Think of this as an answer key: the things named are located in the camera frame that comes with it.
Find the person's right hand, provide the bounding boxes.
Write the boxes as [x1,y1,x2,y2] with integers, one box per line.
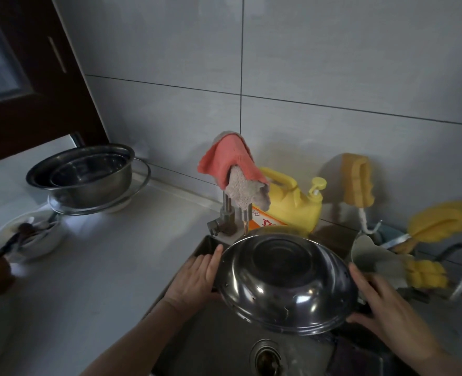
[346,264,444,359]

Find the person's left hand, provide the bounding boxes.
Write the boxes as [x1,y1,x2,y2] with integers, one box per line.
[164,244,224,316]

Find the large stainless steel bowl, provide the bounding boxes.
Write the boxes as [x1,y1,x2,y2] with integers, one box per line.
[216,227,359,336]

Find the person's left forearm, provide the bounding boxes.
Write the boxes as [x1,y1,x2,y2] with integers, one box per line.
[79,298,188,376]

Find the person's right forearm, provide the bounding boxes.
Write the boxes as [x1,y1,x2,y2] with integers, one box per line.
[411,342,462,376]

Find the pale grey rag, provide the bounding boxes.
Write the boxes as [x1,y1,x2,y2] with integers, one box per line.
[350,232,410,289]

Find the yellow ribbed sponge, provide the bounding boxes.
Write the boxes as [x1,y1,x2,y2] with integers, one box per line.
[403,257,449,290]

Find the light blue container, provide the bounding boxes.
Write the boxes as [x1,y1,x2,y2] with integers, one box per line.
[371,222,414,252]

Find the sink drain strainer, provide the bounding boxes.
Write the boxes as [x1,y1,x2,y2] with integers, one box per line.
[250,339,286,376]

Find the yellow detergent bottle with pump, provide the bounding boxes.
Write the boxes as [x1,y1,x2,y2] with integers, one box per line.
[251,167,328,238]

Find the stainless steel sink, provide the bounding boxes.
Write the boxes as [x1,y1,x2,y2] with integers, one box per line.
[149,231,462,376]

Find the stainless steel faucet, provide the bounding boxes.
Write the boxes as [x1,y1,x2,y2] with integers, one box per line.
[206,189,252,245]

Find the beige dish cloth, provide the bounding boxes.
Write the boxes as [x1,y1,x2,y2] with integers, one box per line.
[225,164,271,212]

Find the pink dish cloth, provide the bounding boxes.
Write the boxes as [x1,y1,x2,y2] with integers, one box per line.
[198,132,271,191]

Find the glass lid with steel rim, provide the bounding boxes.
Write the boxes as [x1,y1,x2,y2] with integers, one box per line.
[48,157,152,216]

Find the deep stainless steel pot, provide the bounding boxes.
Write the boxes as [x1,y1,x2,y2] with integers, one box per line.
[26,143,136,210]

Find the small stainless steel bowl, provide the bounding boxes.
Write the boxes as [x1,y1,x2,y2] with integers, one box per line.
[50,154,128,188]

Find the white ceramic bowl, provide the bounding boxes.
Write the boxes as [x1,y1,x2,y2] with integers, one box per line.
[0,212,65,263]

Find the dark utensils in bowl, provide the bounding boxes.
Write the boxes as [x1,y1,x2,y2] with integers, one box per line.
[0,215,61,258]

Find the yellow sponge brush blue handle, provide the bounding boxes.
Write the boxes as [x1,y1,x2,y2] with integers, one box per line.
[380,201,462,256]

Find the yellow sponge brush white handle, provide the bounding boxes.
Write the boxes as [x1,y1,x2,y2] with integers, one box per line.
[342,153,375,235]

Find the dark brown window frame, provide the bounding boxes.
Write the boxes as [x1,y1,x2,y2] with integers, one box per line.
[0,0,109,168]

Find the metal window handle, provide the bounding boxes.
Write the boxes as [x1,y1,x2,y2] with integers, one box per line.
[47,36,68,74]

